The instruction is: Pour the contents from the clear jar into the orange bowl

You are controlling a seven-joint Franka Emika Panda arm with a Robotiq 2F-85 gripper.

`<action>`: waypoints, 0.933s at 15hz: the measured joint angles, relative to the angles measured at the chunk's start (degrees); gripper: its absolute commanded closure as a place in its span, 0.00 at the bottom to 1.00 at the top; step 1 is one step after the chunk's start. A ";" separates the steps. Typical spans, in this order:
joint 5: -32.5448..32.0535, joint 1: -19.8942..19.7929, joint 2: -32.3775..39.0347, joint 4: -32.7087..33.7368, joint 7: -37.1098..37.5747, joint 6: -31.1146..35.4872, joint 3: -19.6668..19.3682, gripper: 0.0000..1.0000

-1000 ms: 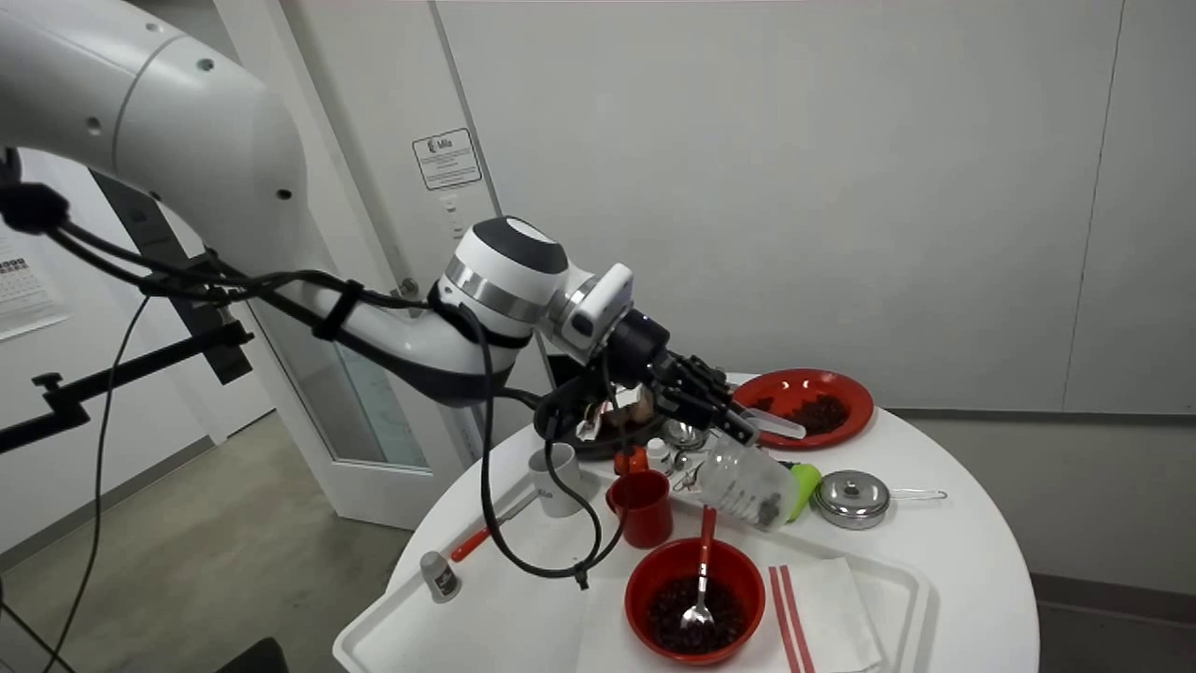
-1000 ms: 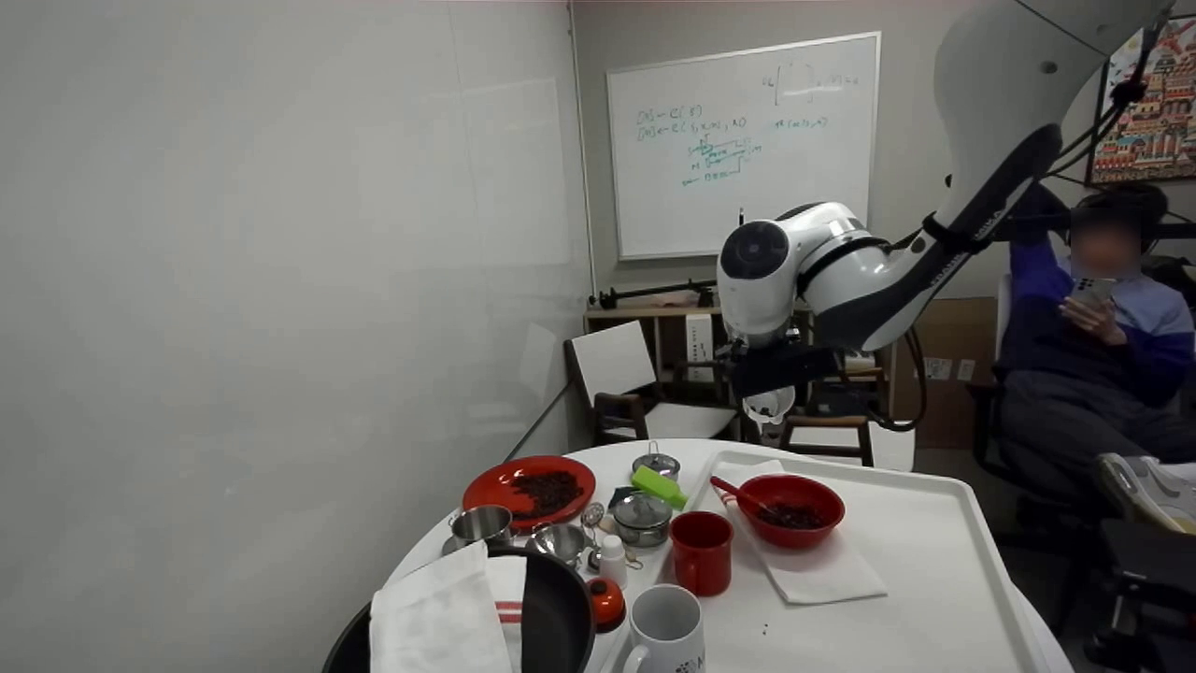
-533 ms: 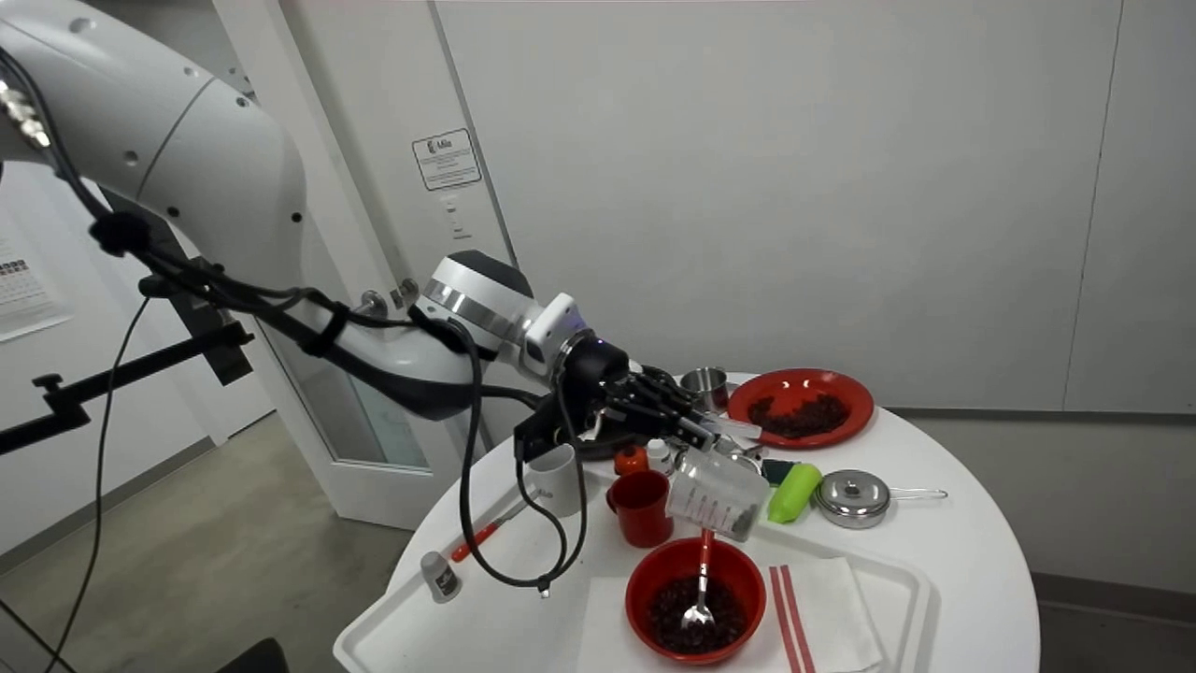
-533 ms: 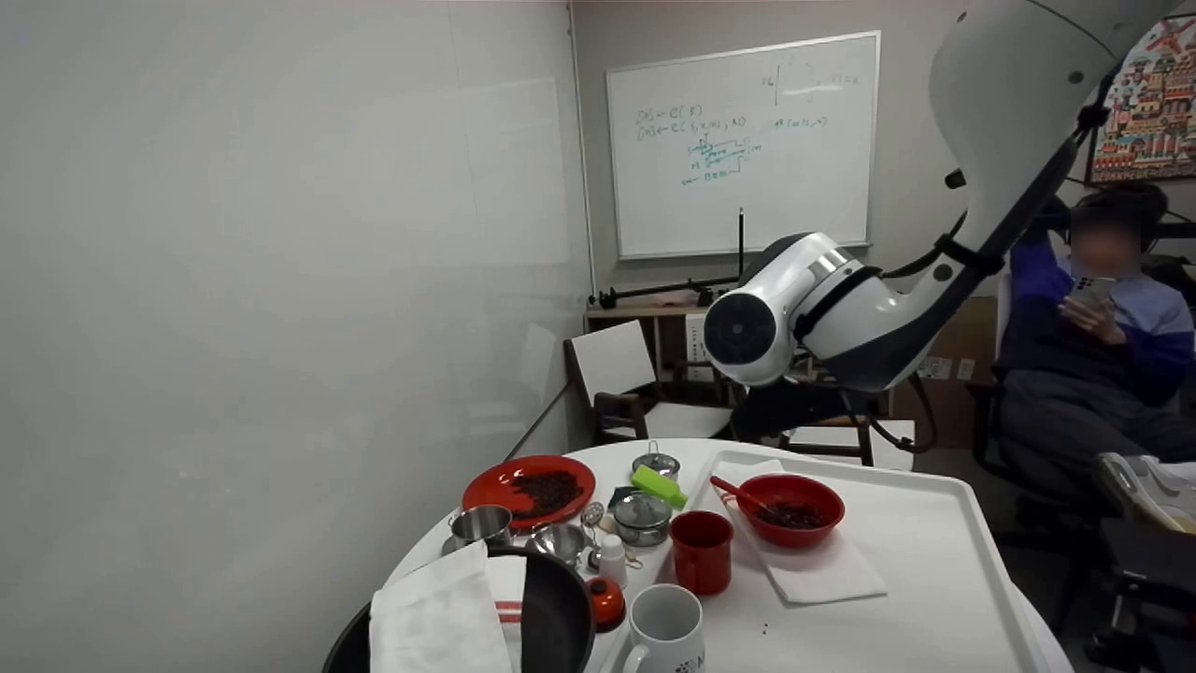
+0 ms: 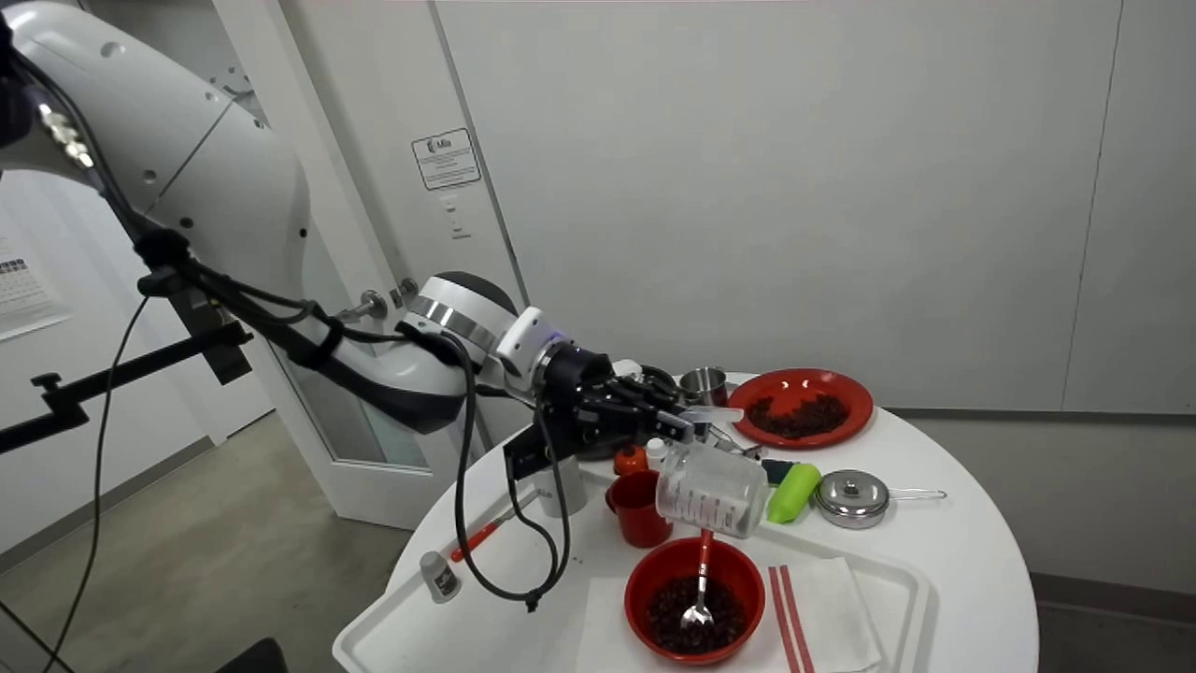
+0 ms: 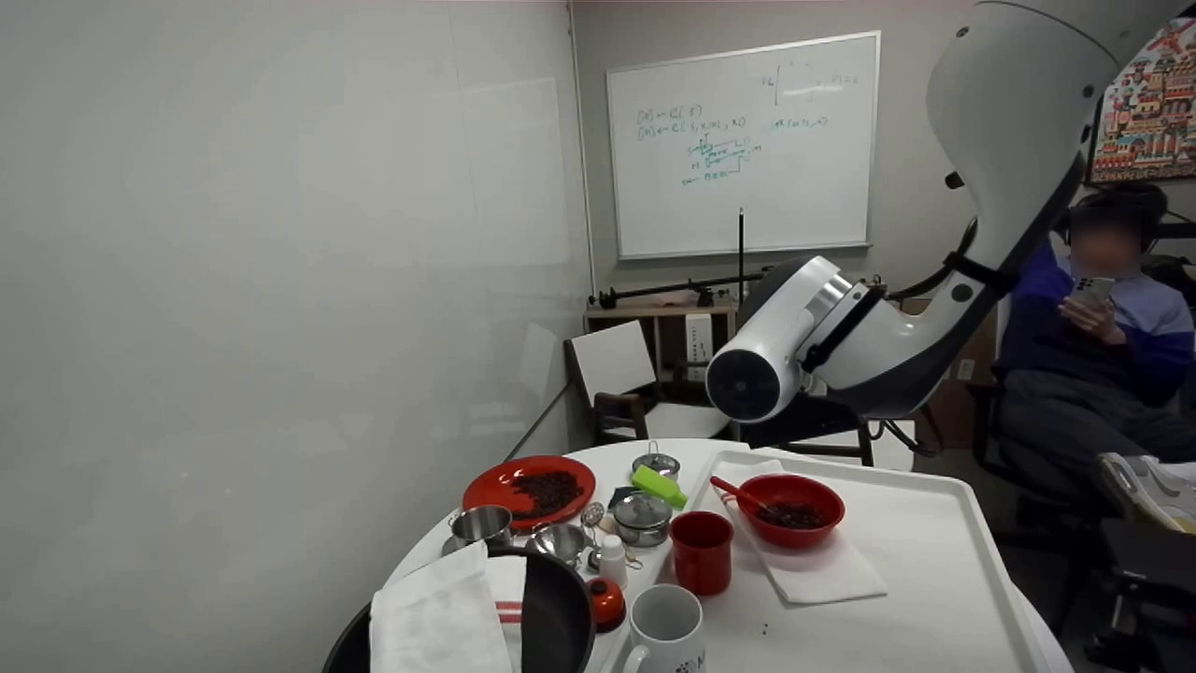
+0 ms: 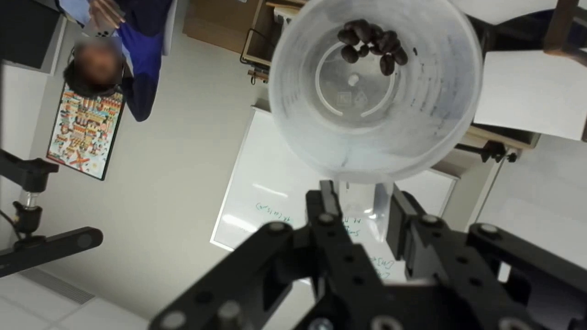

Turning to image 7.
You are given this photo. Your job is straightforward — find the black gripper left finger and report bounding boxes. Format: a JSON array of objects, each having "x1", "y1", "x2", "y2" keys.
[{"x1": 148, "y1": 179, "x2": 385, "y2": 330}]

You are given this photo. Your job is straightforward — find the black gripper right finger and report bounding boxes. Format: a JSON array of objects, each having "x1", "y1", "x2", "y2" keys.
[{"x1": 385, "y1": 181, "x2": 587, "y2": 330}]

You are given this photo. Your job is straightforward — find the clear plastic measuring cup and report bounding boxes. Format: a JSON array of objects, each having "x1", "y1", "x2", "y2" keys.
[{"x1": 267, "y1": 0, "x2": 486, "y2": 185}]

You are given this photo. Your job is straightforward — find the dark coffee beans pile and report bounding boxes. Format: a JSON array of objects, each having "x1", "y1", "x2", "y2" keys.
[{"x1": 335, "y1": 18, "x2": 411, "y2": 77}]

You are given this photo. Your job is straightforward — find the black boom rod stand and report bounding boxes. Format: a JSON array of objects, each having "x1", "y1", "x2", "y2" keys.
[{"x1": 458, "y1": 135, "x2": 522, "y2": 165}]

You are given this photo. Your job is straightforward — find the white sheet board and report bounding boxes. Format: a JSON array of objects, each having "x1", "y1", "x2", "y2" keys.
[{"x1": 473, "y1": 49, "x2": 587, "y2": 143}]

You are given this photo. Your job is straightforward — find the cardboard box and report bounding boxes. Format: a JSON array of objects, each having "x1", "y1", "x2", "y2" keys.
[{"x1": 181, "y1": 0, "x2": 266, "y2": 55}]

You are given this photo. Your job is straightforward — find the seated person in blue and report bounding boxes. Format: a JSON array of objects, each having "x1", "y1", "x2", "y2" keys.
[{"x1": 56, "y1": 0, "x2": 178, "y2": 124}]

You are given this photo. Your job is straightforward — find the colourful patterned sheet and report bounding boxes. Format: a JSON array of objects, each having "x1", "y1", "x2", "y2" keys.
[{"x1": 44, "y1": 84, "x2": 128, "y2": 183}]

